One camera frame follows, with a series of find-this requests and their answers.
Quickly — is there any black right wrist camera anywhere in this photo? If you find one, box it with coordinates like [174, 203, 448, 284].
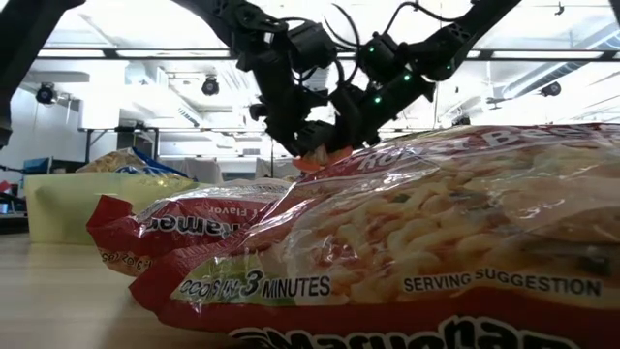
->
[357, 31, 404, 81]

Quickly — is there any orange Maruchan noodle packet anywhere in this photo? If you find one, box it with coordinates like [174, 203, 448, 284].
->
[292, 144, 355, 175]

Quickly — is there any yellow plastic bin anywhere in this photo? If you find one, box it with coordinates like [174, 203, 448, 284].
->
[23, 172, 204, 245]

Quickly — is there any blue Maruchan noodle packet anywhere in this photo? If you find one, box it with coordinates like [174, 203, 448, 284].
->
[76, 146, 191, 179]

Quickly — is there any blue box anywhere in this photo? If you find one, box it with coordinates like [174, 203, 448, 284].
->
[22, 156, 52, 175]

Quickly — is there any black overhead crossbar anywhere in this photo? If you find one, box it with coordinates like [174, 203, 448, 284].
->
[36, 47, 620, 62]

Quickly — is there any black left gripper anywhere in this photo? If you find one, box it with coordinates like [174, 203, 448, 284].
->
[249, 46, 340, 157]

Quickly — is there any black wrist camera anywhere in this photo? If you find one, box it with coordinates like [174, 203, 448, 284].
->
[357, 31, 404, 81]
[288, 21, 339, 74]

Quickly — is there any white cloth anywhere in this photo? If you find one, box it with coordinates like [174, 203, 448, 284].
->
[255, 157, 297, 181]
[178, 157, 225, 184]

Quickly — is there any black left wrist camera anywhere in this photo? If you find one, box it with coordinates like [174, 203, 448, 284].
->
[288, 21, 339, 74]

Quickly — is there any red Maruchan noodle packet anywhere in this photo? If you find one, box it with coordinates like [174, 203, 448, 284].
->
[128, 123, 620, 349]
[85, 181, 296, 278]

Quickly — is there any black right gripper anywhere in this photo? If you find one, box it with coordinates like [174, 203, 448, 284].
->
[332, 71, 436, 149]

